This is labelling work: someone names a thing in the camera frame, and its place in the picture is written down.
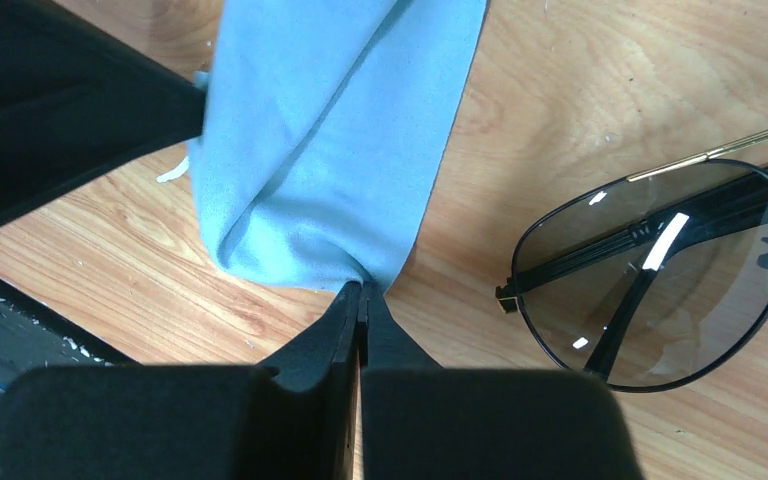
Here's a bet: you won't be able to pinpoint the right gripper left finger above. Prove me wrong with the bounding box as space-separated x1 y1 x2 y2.
0 282 362 479

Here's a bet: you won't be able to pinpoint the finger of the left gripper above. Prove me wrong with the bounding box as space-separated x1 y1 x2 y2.
0 1 206 227

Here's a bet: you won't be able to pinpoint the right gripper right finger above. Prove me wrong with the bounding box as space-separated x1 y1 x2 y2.
359 283 643 479

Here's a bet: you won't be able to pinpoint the dark aviator sunglasses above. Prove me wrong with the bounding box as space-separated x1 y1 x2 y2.
495 129 768 393

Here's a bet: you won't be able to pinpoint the blue lens cloth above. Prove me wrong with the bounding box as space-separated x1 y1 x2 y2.
188 0 487 291

